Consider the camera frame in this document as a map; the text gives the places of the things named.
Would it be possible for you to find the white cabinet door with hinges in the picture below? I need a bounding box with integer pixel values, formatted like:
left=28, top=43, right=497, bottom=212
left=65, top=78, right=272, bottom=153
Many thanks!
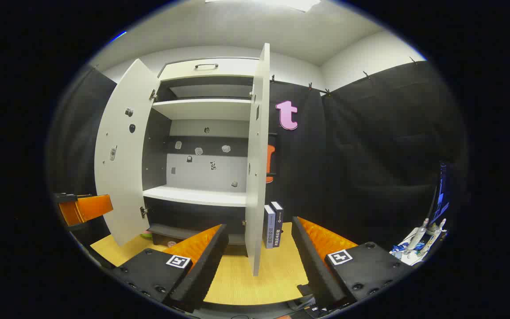
left=94, top=58, right=162, bottom=247

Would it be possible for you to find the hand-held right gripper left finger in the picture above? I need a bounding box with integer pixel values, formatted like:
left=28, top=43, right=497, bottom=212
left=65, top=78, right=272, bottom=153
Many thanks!
left=112, top=224, right=230, bottom=313

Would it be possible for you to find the dark computer monitor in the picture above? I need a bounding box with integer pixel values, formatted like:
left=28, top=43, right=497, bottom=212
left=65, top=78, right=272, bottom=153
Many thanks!
left=430, top=162, right=453, bottom=225

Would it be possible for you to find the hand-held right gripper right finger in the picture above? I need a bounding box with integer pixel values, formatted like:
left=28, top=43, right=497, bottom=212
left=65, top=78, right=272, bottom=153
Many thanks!
left=291, top=216, right=413, bottom=311

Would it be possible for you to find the white side table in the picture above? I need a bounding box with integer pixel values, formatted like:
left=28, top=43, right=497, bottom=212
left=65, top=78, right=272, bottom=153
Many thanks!
left=390, top=226, right=448, bottom=267

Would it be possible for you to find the white cabinet drawer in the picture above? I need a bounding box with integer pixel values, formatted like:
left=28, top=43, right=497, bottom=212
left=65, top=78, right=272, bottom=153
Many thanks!
left=158, top=58, right=259, bottom=82

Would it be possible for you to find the clear spray bottle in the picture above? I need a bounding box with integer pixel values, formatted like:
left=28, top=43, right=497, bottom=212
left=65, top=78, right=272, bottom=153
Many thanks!
left=419, top=218, right=447, bottom=257
left=408, top=218, right=429, bottom=258

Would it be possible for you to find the white cabinet door with handle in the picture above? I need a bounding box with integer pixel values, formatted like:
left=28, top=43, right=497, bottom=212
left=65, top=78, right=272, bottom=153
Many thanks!
left=244, top=43, right=270, bottom=277

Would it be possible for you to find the ceiling light panel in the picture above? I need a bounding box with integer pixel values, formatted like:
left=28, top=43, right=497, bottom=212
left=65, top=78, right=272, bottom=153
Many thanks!
left=205, top=0, right=322, bottom=12

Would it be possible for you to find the black backdrop cloth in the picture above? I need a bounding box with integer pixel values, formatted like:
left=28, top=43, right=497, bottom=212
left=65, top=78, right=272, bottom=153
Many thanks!
left=49, top=60, right=466, bottom=254

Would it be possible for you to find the blue crumpled wrapper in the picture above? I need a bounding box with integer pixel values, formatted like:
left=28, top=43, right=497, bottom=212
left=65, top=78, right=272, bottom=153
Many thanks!
left=392, top=243, right=424, bottom=256

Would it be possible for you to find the white open cabinet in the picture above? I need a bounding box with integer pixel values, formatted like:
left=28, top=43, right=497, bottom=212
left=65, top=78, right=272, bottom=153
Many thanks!
left=142, top=58, right=260, bottom=247

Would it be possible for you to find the dark navy upright box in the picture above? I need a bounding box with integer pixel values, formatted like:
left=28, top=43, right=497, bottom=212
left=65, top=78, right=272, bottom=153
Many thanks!
left=270, top=202, right=284, bottom=248

